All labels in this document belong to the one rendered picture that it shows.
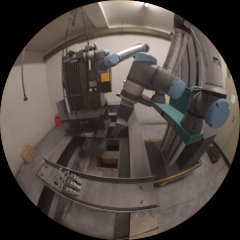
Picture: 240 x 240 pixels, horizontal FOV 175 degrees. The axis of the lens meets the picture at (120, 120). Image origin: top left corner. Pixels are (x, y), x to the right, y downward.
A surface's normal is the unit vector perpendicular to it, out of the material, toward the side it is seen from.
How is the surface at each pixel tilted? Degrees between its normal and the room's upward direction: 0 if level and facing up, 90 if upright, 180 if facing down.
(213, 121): 98
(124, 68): 90
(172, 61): 89
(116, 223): 0
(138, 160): 0
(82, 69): 90
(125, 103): 25
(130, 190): 0
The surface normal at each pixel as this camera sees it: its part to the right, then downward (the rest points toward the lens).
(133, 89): -0.21, 0.56
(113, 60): 0.52, 0.39
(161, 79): -0.46, 0.54
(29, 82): 1.00, -0.02
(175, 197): -0.05, -0.87
